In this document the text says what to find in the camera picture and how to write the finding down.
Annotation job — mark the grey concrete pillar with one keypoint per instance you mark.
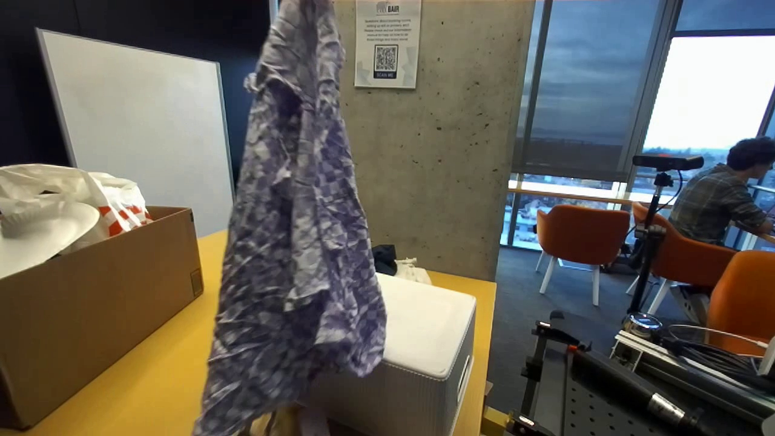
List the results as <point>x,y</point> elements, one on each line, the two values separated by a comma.
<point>451,162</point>

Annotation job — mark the cream knitted towel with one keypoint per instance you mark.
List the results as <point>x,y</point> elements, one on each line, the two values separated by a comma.
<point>412,270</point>

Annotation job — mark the white plastic basket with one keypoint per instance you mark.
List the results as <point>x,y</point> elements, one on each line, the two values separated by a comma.
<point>428,340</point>

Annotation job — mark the white window desk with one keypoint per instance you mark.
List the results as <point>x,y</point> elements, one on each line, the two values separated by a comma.
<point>566,190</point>

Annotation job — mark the brown cardboard box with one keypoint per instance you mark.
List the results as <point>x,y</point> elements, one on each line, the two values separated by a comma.
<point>88,324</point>

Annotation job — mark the white plastic bag orange print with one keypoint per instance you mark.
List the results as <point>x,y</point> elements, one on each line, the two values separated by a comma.
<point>50,203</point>

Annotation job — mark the seated person in plaid shirt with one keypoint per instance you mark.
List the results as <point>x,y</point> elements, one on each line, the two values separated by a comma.
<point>716,208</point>

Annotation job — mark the grey roller window blind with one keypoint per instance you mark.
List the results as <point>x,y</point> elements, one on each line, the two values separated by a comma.
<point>596,99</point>

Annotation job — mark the black clamp stand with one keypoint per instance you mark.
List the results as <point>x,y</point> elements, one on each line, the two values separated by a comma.
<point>538,371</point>

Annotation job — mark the aluminium extrusion rail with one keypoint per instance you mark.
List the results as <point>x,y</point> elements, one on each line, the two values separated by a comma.
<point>694,343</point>

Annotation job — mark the orange chair white legs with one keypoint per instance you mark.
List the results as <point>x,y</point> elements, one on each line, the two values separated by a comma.
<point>686,261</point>
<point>583,234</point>
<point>746,300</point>

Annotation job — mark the paper sign with QR code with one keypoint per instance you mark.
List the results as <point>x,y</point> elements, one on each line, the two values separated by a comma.
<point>388,33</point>

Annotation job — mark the black metal tube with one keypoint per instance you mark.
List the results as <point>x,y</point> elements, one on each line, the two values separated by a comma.
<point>631,388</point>

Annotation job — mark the black camera tripod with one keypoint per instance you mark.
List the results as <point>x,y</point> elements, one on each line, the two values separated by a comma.
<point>655,234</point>

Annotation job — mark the white whiteboard panel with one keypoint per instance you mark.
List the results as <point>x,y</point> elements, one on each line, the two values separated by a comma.
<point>136,113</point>

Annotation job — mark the purple white checked cloth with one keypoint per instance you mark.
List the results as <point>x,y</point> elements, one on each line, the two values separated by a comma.
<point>298,244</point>

